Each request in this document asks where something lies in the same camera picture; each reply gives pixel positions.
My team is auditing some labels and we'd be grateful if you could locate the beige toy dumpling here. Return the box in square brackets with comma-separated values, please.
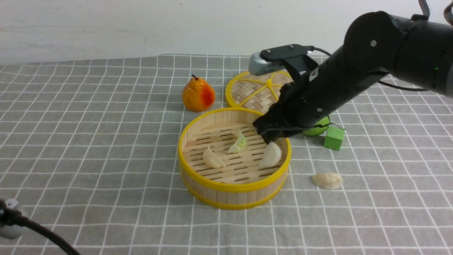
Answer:
[311, 172, 344, 190]

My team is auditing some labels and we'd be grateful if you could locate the cream toy dumpling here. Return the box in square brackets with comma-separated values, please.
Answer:
[203, 146, 226, 169]

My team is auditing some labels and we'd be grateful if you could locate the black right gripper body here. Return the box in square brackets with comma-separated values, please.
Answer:
[253, 60, 340, 143]

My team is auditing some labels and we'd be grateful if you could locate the pale green toy dumpling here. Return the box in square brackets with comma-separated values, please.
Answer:
[228, 132, 247, 154]

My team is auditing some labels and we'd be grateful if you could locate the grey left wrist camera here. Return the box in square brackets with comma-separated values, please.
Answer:
[0, 197, 26, 240]

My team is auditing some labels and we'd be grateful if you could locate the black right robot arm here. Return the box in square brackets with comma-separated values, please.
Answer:
[248, 11, 453, 143]

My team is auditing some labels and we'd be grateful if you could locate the bamboo steamer tray yellow rim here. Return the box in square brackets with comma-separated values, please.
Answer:
[177, 108, 292, 210]

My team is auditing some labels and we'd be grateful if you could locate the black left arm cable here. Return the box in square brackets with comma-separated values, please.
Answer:
[0, 200, 81, 255]

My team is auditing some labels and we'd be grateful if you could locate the orange yellow toy pear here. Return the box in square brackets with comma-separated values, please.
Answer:
[182, 75, 216, 112]

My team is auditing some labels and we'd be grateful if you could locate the white toy dumpling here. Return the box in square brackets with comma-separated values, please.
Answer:
[258, 142, 282, 169]

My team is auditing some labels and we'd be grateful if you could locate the woven bamboo steamer lid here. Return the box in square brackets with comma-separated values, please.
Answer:
[225, 71, 292, 113]

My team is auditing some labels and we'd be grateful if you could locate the grey checked tablecloth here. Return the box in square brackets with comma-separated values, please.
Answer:
[0, 55, 453, 255]

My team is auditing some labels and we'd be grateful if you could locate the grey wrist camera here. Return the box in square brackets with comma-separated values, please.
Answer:
[0, 197, 26, 240]
[248, 44, 315, 76]

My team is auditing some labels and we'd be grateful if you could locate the green toy watermelon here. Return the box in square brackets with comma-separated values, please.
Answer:
[302, 116, 331, 137]

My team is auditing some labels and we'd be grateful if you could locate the green foam cube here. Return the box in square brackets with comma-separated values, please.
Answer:
[323, 126, 345, 151]

